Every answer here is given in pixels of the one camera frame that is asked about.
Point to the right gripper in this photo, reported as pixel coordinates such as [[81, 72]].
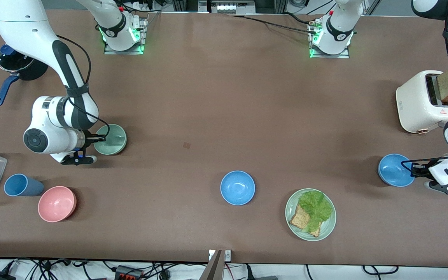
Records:
[[90, 137]]

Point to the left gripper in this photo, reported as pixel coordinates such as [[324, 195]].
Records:
[[422, 169]]

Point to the green bowl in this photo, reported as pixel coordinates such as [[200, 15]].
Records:
[[113, 140]]

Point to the blue bowl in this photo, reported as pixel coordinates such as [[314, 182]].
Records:
[[237, 187], [393, 169]]

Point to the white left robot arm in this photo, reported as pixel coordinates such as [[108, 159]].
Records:
[[338, 27]]

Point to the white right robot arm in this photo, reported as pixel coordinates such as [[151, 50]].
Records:
[[21, 35]]

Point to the pink bowl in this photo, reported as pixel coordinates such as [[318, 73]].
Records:
[[56, 204]]

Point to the white toaster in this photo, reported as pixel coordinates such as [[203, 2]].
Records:
[[416, 105]]

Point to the blue cup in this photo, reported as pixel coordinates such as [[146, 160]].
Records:
[[21, 186]]

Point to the green lettuce leaf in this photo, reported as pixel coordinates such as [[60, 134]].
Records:
[[317, 206]]

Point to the green plate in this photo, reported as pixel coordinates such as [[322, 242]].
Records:
[[327, 229]]

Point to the glass lid with blue knob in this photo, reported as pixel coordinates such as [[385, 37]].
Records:
[[8, 58]]

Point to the brown bread slice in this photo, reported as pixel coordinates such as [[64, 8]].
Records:
[[298, 219]]

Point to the black red power strip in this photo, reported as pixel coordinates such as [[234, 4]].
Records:
[[128, 273]]

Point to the black power adapter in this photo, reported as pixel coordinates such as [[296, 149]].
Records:
[[0, 276]]

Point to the grey metal strut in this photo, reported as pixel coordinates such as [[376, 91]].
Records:
[[213, 268]]

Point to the white socket strip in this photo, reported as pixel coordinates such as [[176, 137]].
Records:
[[230, 7]]

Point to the black plug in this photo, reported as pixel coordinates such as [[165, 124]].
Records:
[[263, 277]]

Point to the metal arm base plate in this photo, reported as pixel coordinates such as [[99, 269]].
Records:
[[344, 54], [143, 35]]

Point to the white metal bracket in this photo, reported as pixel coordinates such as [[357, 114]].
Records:
[[228, 255]]

